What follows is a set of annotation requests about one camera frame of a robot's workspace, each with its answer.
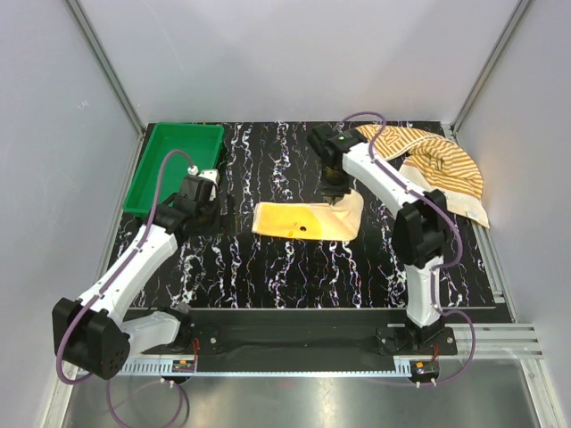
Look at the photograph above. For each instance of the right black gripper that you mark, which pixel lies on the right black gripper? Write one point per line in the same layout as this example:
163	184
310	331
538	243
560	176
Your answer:
333	192

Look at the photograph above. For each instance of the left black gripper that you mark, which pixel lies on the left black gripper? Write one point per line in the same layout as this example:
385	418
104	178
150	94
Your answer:
217	228

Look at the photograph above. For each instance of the yellow cream towel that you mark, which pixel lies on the yellow cream towel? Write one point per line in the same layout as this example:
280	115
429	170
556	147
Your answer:
310	221

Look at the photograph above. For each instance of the yellow orange striped towel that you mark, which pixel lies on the yellow orange striped towel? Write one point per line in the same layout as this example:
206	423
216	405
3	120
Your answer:
433	162

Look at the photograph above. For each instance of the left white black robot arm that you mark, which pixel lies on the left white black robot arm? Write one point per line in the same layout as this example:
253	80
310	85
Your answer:
92	333

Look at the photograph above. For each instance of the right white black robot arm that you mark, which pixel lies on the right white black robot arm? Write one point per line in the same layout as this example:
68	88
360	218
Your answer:
422	225

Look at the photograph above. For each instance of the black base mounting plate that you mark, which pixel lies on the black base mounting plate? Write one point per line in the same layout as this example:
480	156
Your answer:
305	333

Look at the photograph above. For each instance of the left small controller board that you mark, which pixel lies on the left small controller board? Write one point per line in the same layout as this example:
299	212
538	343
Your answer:
183	366

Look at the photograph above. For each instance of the small controller board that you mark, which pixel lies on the small controller board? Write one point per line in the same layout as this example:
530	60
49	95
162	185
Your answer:
183	366
430	368

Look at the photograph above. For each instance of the right small controller board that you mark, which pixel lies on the right small controller board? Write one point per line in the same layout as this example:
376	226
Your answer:
430	368

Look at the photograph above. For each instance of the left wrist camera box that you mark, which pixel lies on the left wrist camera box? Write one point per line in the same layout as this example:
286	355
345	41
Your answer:
200	186

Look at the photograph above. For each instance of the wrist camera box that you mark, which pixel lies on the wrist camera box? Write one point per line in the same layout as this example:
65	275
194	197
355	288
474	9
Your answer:
200	186
321	137

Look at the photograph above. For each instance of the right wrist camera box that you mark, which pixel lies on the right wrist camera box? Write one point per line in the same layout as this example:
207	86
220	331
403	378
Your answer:
321	137

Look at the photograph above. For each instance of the slotted aluminium cable duct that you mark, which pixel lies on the slotted aluminium cable duct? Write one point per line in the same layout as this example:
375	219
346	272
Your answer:
367	366

